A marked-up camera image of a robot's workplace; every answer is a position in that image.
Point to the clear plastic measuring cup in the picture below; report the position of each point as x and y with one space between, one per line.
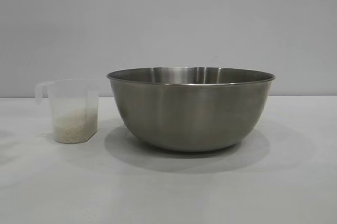
72 97

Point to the white rice grains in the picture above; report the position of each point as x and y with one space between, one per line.
75 128

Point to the stainless steel mixing bowl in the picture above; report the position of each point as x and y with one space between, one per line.
189 108

